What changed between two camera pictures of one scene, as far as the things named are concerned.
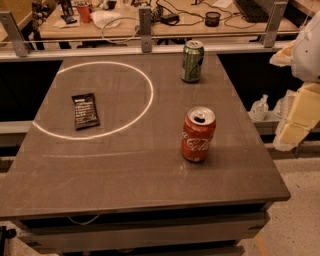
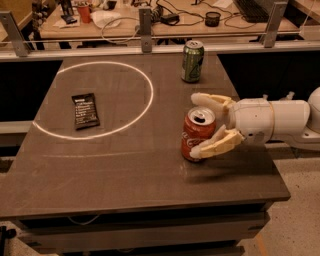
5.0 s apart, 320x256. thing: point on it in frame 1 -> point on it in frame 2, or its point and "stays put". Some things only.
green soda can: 192,60 stays put
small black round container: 212,18 stays put
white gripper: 308,53 -> 254,119
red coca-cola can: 197,133 stays put
